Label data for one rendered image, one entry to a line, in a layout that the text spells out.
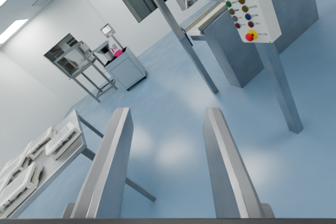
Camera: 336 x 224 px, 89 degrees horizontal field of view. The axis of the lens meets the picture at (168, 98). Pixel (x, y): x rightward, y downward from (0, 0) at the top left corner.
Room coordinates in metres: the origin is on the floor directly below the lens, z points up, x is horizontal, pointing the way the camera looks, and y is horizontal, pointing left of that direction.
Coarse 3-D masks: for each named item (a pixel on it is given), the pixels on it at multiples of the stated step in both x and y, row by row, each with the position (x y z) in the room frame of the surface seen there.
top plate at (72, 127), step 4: (68, 124) 1.37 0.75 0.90; (72, 124) 1.29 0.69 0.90; (72, 128) 1.21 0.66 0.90; (68, 132) 1.19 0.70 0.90; (64, 136) 1.18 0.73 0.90; (60, 140) 1.16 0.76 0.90; (56, 144) 1.15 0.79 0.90; (48, 148) 1.19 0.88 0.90; (52, 148) 1.13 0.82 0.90; (48, 152) 1.12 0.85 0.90; (52, 152) 1.12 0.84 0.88; (48, 156) 1.11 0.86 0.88
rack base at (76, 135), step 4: (80, 132) 1.21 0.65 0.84; (72, 136) 1.20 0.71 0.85; (76, 136) 1.19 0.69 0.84; (68, 140) 1.19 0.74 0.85; (72, 140) 1.18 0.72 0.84; (64, 144) 1.18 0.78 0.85; (68, 144) 1.16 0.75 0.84; (60, 148) 1.16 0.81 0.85; (64, 148) 1.15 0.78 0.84; (56, 152) 1.15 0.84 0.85; (60, 152) 1.13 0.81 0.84; (56, 156) 1.12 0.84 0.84
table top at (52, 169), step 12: (72, 120) 1.70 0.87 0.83; (72, 144) 1.14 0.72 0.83; (84, 144) 1.03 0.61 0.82; (36, 156) 1.51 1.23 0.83; (60, 156) 1.11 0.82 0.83; (72, 156) 1.00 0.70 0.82; (48, 168) 1.08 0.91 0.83; (60, 168) 0.97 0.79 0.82; (48, 180) 0.95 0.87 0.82; (36, 192) 0.92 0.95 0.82; (24, 204) 0.90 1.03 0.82; (12, 216) 0.87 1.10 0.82
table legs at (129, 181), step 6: (84, 120) 2.02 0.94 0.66; (90, 126) 2.01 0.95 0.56; (96, 132) 2.01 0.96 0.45; (84, 150) 1.04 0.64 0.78; (90, 150) 1.07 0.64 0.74; (90, 156) 1.04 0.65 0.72; (126, 180) 1.04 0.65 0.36; (132, 180) 1.06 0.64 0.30; (132, 186) 1.03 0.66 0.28; (138, 186) 1.04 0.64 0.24; (144, 192) 1.04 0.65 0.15; (150, 198) 1.04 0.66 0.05
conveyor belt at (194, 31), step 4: (220, 4) 1.65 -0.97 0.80; (216, 8) 1.63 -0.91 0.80; (212, 12) 1.61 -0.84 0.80; (208, 16) 1.59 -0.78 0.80; (200, 20) 1.67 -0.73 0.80; (204, 20) 1.57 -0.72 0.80; (212, 20) 1.42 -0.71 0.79; (196, 24) 1.65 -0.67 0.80; (200, 24) 1.56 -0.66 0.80; (208, 24) 1.42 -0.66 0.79; (192, 28) 1.63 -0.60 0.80; (196, 28) 1.54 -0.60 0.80; (188, 32) 1.63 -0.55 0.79; (192, 32) 1.55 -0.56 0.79; (196, 32) 1.47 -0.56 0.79; (200, 32) 1.41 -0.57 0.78
